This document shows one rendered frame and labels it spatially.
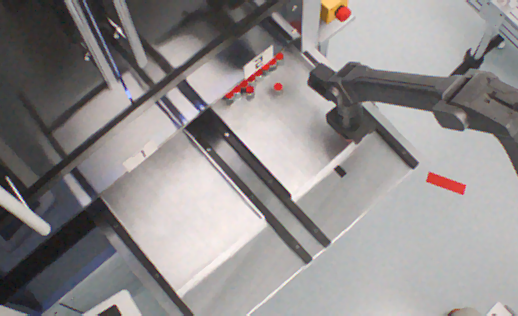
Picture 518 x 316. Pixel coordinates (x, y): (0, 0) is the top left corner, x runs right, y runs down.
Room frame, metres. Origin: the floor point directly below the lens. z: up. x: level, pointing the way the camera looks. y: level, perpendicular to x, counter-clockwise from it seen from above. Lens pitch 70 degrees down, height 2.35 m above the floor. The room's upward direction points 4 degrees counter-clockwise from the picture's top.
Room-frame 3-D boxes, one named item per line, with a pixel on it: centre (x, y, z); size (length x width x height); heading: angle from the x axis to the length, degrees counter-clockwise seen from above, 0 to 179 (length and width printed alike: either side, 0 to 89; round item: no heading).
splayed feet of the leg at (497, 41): (1.18, -0.84, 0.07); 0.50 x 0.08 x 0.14; 128
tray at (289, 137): (0.65, -0.04, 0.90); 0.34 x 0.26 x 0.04; 38
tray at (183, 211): (0.44, 0.23, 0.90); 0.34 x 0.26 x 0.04; 38
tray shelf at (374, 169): (0.49, 0.05, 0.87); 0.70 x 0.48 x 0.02; 128
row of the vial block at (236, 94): (0.73, 0.02, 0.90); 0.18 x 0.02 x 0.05; 127
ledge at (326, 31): (0.93, -0.16, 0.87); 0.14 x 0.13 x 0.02; 38
